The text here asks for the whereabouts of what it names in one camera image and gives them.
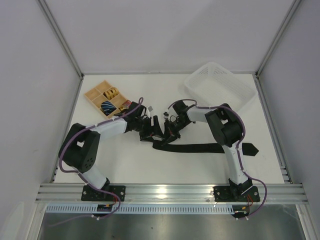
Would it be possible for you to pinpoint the black necktie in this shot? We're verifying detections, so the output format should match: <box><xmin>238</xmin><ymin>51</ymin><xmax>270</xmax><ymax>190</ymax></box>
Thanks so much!
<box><xmin>152</xmin><ymin>141</ymin><xmax>259</xmax><ymax>157</ymax></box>

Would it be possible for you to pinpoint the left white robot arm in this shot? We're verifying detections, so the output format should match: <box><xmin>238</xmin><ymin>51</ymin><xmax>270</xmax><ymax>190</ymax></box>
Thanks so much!
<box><xmin>58</xmin><ymin>102</ymin><xmax>163</xmax><ymax>192</ymax></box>

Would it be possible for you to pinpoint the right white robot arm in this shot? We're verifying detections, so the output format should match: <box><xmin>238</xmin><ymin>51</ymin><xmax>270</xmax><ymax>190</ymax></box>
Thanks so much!
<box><xmin>163</xmin><ymin>100</ymin><xmax>253</xmax><ymax>199</ymax></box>

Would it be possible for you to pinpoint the colourful dotted rolled tie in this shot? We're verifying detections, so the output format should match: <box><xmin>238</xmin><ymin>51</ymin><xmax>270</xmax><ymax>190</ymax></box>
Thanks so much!
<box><xmin>118</xmin><ymin>100</ymin><xmax>132</xmax><ymax>112</ymax></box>

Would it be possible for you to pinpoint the blue striped rolled tie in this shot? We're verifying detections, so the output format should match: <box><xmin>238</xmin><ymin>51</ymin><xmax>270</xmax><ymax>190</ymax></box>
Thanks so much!
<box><xmin>100</xmin><ymin>101</ymin><xmax>119</xmax><ymax>117</ymax></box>

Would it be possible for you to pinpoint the yellow patterned rolled tie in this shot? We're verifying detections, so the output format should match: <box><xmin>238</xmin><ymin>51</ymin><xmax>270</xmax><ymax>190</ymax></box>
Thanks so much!
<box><xmin>103</xmin><ymin>87</ymin><xmax>120</xmax><ymax>100</ymax></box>

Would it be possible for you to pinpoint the wooden compartment box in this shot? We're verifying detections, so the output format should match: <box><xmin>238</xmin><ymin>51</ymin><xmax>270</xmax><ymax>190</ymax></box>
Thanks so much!
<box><xmin>84</xmin><ymin>80</ymin><xmax>129</xmax><ymax>119</ymax></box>

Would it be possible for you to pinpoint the white plastic basket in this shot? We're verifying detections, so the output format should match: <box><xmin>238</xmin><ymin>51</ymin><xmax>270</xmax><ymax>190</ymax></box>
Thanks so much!
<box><xmin>184</xmin><ymin>62</ymin><xmax>257</xmax><ymax>113</ymax></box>

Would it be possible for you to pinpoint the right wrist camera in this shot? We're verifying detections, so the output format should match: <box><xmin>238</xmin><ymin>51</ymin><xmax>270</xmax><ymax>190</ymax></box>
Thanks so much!
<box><xmin>163</xmin><ymin>111</ymin><xmax>170</xmax><ymax>121</ymax></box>

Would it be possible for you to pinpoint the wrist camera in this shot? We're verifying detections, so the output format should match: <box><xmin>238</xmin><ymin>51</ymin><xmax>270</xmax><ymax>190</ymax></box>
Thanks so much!
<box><xmin>146</xmin><ymin>105</ymin><xmax>154</xmax><ymax>118</ymax></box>
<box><xmin>163</xmin><ymin>111</ymin><xmax>170</xmax><ymax>121</ymax></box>

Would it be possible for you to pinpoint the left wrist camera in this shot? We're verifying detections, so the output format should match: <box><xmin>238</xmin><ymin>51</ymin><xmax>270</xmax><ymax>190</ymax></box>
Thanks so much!
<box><xmin>146</xmin><ymin>105</ymin><xmax>154</xmax><ymax>118</ymax></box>

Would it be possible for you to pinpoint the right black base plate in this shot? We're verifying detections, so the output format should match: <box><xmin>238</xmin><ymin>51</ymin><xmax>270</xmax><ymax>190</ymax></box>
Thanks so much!
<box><xmin>213</xmin><ymin>185</ymin><xmax>261</xmax><ymax>203</ymax></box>

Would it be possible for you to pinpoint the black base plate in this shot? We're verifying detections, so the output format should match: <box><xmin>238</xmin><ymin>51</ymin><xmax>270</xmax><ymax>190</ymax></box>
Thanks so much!
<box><xmin>81</xmin><ymin>184</ymin><xmax>127</xmax><ymax>202</ymax></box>
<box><xmin>213</xmin><ymin>185</ymin><xmax>261</xmax><ymax>203</ymax></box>

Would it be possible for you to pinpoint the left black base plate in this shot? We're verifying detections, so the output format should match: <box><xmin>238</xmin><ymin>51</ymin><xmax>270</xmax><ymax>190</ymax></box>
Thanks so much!
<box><xmin>81</xmin><ymin>184</ymin><xmax>127</xmax><ymax>202</ymax></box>

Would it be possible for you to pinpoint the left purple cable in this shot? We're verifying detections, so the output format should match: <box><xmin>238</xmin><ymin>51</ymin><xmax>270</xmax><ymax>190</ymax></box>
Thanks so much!
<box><xmin>48</xmin><ymin>96</ymin><xmax>122</xmax><ymax>227</ymax></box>

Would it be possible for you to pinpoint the white slotted cable duct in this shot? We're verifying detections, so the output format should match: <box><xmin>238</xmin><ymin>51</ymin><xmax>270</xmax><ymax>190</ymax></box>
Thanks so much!
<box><xmin>45</xmin><ymin>203</ymin><xmax>246</xmax><ymax>215</ymax></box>

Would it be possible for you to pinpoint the aluminium mounting rail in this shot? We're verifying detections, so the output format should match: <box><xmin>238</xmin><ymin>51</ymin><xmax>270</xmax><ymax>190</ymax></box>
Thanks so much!
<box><xmin>35</xmin><ymin>183</ymin><xmax>309</xmax><ymax>205</ymax></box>

